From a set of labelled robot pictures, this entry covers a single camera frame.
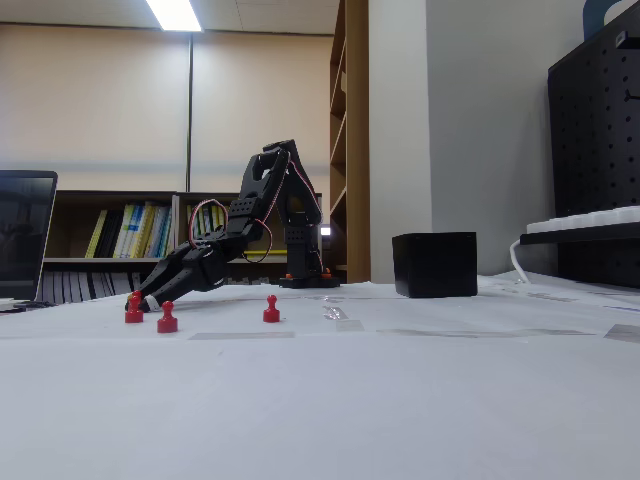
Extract black open box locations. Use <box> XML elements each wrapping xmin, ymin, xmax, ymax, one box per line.
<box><xmin>391</xmin><ymin>231</ymin><xmax>479</xmax><ymax>299</ymax></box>

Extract blue white books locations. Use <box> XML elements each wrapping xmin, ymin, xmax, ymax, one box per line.
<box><xmin>130</xmin><ymin>201</ymin><xmax>174</xmax><ymax>260</ymax></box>

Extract yellow white book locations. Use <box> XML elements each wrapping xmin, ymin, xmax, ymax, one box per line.
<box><xmin>112</xmin><ymin>203</ymin><xmax>137</xmax><ymax>260</ymax></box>

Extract black binders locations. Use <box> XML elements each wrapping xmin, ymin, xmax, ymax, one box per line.
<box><xmin>94</xmin><ymin>209</ymin><xmax>126</xmax><ymax>260</ymax></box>

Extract yellow slim book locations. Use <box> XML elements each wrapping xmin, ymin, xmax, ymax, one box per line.
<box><xmin>84</xmin><ymin>208</ymin><xmax>109</xmax><ymax>260</ymax></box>

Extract grey binder row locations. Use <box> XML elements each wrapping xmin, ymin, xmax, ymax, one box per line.
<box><xmin>42</xmin><ymin>271</ymin><xmax>144</xmax><ymax>304</ymax></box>

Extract dark laptop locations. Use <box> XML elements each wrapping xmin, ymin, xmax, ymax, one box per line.
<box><xmin>0</xmin><ymin>169</ymin><xmax>60</xmax><ymax>314</ymax></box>

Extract beige roller blind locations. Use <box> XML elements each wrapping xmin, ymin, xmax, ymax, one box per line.
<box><xmin>192</xmin><ymin>32</ymin><xmax>335</xmax><ymax>177</ymax></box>
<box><xmin>0</xmin><ymin>23</ymin><xmax>190</xmax><ymax>177</ymax></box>

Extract white paper table cover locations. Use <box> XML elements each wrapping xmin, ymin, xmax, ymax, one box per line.
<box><xmin>0</xmin><ymin>272</ymin><xmax>640</xmax><ymax>480</ymax></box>

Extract ceiling light panel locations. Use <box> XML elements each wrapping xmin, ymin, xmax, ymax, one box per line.
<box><xmin>145</xmin><ymin>0</ymin><xmax>204</xmax><ymax>34</ymax></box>

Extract tall wooden bookshelf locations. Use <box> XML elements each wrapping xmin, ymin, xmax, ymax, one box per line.
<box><xmin>328</xmin><ymin>0</ymin><xmax>371</xmax><ymax>284</ymax></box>

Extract black pegboard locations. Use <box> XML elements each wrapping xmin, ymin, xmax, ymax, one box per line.
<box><xmin>547</xmin><ymin>4</ymin><xmax>640</xmax><ymax>290</ymax></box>

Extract dark blue round object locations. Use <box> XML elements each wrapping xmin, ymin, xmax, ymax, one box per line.
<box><xmin>582</xmin><ymin>0</ymin><xmax>640</xmax><ymax>40</ymax></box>

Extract red white servo cable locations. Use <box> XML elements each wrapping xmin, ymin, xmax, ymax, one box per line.
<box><xmin>187</xmin><ymin>198</ymin><xmax>275</xmax><ymax>265</ymax></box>

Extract white power cable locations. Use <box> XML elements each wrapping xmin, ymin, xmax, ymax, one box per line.
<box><xmin>508</xmin><ymin>237</ymin><xmax>532</xmax><ymax>285</ymax></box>

